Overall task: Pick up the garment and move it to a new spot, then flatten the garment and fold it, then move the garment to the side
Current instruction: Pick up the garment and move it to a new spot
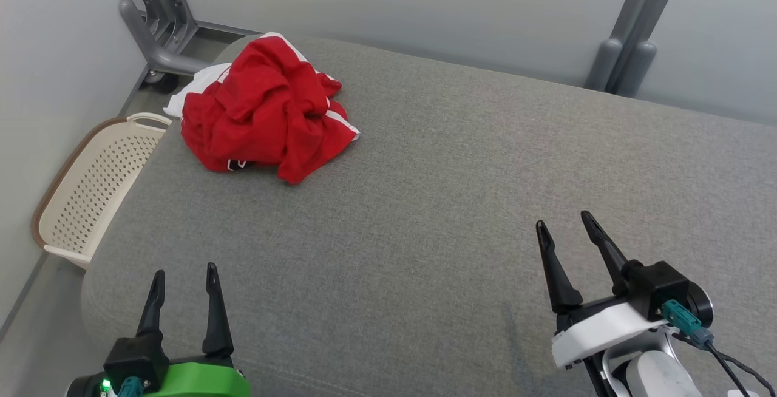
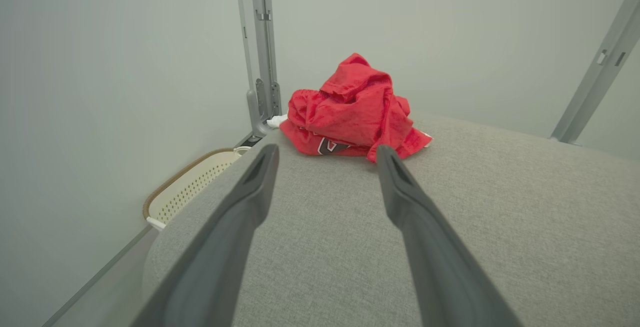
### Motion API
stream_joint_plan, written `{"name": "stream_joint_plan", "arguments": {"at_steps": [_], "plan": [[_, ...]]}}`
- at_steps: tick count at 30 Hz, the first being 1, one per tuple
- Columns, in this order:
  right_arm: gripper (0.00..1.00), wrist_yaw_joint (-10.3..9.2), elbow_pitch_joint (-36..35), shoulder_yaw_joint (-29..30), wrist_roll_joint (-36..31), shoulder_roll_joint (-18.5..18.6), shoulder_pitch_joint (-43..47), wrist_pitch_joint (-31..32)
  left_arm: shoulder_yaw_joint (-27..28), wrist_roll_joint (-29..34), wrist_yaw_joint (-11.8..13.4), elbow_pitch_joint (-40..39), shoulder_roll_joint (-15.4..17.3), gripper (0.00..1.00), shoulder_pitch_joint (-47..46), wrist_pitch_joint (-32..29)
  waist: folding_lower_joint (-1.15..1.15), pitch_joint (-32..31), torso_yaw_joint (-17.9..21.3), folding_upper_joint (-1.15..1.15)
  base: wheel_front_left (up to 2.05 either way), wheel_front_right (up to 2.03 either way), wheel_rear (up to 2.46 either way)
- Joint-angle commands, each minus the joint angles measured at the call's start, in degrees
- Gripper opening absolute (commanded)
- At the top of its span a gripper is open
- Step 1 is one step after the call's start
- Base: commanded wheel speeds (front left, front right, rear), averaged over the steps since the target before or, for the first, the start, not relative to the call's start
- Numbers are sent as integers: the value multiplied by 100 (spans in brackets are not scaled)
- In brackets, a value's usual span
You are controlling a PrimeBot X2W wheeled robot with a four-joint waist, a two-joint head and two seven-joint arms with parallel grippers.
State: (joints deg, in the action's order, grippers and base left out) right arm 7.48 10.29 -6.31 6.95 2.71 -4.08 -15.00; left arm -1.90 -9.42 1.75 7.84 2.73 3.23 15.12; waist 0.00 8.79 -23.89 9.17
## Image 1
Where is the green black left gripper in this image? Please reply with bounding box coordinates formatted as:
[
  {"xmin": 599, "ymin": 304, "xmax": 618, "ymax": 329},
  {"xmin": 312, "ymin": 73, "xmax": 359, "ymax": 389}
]
[{"xmin": 137, "ymin": 262, "xmax": 251, "ymax": 397}]

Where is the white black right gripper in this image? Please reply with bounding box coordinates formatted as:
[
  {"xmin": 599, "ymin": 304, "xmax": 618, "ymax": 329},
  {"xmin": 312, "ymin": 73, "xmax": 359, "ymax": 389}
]
[{"xmin": 535, "ymin": 210, "xmax": 670, "ymax": 369}]

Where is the red jersey with lettering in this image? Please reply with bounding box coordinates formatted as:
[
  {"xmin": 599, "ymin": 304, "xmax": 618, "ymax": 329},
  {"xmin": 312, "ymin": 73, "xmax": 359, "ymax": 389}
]
[{"xmin": 163, "ymin": 62, "xmax": 253, "ymax": 173}]

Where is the red shorts white stripe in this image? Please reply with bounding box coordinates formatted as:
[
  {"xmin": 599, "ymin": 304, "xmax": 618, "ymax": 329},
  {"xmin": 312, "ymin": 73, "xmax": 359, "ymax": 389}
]
[{"xmin": 181, "ymin": 33, "xmax": 361, "ymax": 186}]

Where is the cream perforated laundry basket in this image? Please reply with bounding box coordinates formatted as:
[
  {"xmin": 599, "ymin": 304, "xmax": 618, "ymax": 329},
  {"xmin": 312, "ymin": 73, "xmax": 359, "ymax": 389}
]
[{"xmin": 32, "ymin": 113, "xmax": 174, "ymax": 270}]

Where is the grey metal stand with caster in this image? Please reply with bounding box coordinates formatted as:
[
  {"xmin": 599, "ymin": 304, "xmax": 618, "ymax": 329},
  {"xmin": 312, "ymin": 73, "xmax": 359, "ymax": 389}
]
[{"xmin": 102, "ymin": 0, "xmax": 234, "ymax": 94}]

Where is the grey metal double post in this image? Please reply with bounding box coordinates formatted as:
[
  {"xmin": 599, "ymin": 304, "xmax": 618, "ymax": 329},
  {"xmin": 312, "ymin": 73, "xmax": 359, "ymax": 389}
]
[{"xmin": 584, "ymin": 0, "xmax": 690, "ymax": 97}]

